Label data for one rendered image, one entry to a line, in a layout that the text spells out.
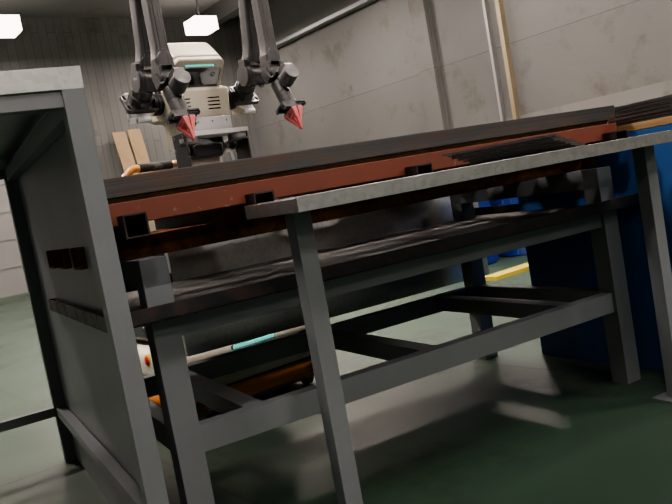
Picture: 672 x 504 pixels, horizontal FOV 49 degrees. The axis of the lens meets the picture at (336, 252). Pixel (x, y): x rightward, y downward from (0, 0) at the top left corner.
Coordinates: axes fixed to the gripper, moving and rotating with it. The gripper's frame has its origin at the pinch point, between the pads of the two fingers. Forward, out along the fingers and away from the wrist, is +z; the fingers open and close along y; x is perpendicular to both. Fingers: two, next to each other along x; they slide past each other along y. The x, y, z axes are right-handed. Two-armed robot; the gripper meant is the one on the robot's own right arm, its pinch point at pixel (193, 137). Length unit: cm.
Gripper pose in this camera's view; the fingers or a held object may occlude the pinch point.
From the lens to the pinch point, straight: 243.4
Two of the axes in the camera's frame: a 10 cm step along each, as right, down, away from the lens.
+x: -4.6, 4.8, 7.5
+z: 4.3, 8.6, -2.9
